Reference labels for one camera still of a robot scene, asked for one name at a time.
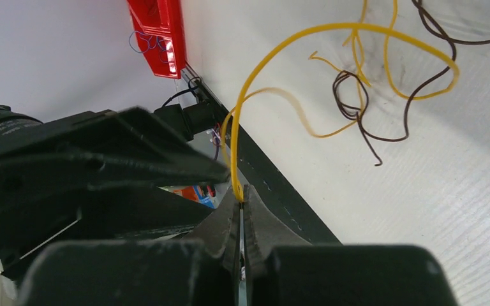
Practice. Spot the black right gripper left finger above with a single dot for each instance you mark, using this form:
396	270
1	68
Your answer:
198	269

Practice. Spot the red plastic compartment bin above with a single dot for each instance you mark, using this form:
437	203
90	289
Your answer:
159	33

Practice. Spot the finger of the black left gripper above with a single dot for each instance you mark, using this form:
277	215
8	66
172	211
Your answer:
98	151

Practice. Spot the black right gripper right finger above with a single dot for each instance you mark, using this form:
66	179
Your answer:
285	269

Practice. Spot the clutter of plastic bags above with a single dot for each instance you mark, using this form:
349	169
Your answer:
202	194

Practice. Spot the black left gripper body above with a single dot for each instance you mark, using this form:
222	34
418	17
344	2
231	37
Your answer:
31	220

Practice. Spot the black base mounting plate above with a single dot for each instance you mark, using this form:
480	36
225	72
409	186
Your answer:
198	116

